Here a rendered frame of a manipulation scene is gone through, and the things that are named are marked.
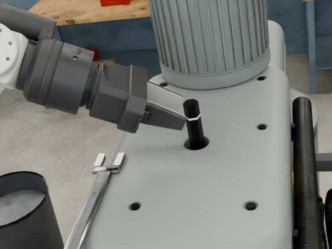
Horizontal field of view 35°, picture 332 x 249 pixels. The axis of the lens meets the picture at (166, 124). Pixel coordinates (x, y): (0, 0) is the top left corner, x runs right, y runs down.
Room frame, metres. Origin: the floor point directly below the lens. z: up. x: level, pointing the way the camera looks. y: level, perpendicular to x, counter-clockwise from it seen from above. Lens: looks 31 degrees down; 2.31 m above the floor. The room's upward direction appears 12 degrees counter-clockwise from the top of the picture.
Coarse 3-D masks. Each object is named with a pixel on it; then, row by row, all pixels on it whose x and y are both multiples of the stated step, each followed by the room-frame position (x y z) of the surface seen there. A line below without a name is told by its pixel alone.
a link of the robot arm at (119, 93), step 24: (72, 48) 0.63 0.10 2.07; (72, 72) 0.60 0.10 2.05; (96, 72) 0.62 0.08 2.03; (120, 72) 0.64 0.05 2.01; (144, 72) 0.66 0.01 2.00; (48, 96) 0.59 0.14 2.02; (72, 96) 0.59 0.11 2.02; (96, 96) 0.59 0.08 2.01; (120, 96) 0.59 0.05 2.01; (144, 96) 0.59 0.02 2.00; (120, 120) 0.58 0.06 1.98
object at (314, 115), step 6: (294, 90) 1.27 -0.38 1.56; (294, 96) 1.24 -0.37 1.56; (300, 96) 1.23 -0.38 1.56; (306, 96) 1.22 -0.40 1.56; (312, 102) 1.19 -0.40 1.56; (312, 108) 1.16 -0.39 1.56; (312, 114) 1.13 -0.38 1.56; (318, 150) 1.10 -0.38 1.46; (318, 174) 1.05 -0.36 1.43; (318, 180) 1.04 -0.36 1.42; (318, 186) 1.03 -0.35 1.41; (318, 192) 1.02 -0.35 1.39
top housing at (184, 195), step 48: (192, 96) 0.76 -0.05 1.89; (240, 96) 0.73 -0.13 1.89; (288, 96) 0.73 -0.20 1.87; (144, 144) 0.64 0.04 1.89; (240, 144) 0.59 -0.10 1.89; (288, 144) 0.59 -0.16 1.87; (144, 192) 0.53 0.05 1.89; (192, 192) 0.51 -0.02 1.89; (240, 192) 0.49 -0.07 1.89; (288, 192) 0.49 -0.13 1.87; (96, 240) 0.46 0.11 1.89; (144, 240) 0.45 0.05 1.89; (192, 240) 0.43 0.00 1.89; (240, 240) 0.42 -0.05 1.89; (288, 240) 0.42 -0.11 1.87
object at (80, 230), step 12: (120, 156) 0.62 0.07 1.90; (96, 168) 0.60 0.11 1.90; (108, 168) 0.59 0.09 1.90; (120, 168) 0.59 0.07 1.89; (96, 180) 0.57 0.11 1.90; (108, 180) 0.57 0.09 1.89; (96, 192) 0.54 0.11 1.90; (84, 204) 0.52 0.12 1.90; (96, 204) 0.52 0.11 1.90; (84, 216) 0.50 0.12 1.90; (84, 228) 0.48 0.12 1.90; (72, 240) 0.46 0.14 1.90; (84, 240) 0.46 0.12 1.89
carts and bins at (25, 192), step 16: (0, 176) 2.56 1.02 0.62; (16, 176) 2.57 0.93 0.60; (32, 176) 2.54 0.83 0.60; (0, 192) 2.54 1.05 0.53; (16, 192) 2.54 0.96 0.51; (32, 192) 2.51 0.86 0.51; (48, 192) 2.37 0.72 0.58; (0, 208) 2.41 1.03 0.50; (16, 208) 2.38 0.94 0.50; (32, 208) 2.35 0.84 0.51; (48, 208) 2.29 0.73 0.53; (0, 224) 2.27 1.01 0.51; (16, 224) 2.13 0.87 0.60; (32, 224) 2.17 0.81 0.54; (48, 224) 2.25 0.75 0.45; (0, 240) 2.12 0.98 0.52; (16, 240) 2.12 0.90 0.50; (32, 240) 2.15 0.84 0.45; (48, 240) 2.22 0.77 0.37
